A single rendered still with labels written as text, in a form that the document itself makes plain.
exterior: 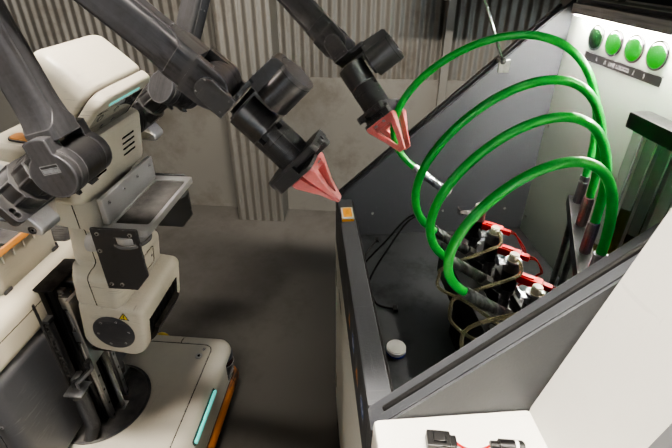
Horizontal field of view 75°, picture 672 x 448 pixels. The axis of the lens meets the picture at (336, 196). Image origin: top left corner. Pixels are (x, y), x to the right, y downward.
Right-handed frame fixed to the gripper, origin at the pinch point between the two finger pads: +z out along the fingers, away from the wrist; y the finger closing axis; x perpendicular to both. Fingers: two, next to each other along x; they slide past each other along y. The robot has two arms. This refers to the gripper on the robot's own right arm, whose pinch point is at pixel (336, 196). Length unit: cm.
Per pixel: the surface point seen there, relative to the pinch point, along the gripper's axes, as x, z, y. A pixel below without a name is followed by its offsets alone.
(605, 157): 4.7, 22.6, 32.7
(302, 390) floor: 50, 68, -102
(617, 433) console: -26.2, 33.2, 16.6
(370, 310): 1.6, 21.9, -13.5
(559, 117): 2.5, 12.2, 31.4
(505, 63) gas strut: 52, 15, 30
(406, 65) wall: 194, 20, -12
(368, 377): -13.2, 22.8, -12.6
